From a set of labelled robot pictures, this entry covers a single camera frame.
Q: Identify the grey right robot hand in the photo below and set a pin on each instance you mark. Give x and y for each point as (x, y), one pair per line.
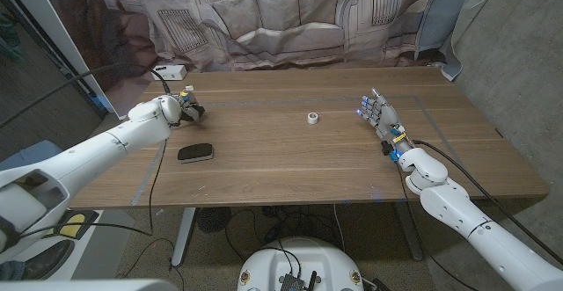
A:
(389, 119)

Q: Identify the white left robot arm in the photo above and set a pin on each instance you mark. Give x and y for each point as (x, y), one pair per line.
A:
(88, 159)

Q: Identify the grey table leg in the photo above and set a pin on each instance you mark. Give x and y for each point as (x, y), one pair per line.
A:
(409, 234)

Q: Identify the black whiteboard eraser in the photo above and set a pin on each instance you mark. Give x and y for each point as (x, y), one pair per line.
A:
(195, 152)

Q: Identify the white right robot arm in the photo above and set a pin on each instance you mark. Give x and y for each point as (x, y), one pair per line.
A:
(462, 212)

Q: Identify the blue plastic bin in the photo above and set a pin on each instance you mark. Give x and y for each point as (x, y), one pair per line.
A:
(26, 154)

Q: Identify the small white tape roll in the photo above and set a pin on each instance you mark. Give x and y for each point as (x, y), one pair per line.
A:
(312, 118)

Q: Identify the white power strip box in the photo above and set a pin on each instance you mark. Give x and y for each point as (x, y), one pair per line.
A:
(173, 72)

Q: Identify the dark leather shoe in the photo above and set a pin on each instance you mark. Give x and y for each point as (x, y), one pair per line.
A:
(48, 260)

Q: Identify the blue jeans leg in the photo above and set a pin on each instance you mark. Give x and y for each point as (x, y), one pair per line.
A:
(11, 271)

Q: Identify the black round floor fan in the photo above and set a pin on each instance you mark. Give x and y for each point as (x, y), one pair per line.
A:
(213, 220)

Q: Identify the white door frame post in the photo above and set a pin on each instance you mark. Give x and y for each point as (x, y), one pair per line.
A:
(61, 40)

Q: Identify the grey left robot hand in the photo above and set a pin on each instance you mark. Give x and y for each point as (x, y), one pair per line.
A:
(188, 102)

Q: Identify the yellow black foot pedal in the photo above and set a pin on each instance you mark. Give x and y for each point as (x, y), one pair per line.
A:
(74, 226)

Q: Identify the white table leg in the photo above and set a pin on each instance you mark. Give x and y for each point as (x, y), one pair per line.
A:
(182, 238)

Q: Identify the printed sofa backdrop cloth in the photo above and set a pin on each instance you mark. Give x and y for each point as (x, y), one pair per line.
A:
(281, 18)

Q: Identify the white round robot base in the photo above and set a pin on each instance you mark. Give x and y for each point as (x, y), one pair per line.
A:
(316, 260)

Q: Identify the small black electronics module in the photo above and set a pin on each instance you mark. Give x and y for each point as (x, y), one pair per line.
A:
(291, 283)

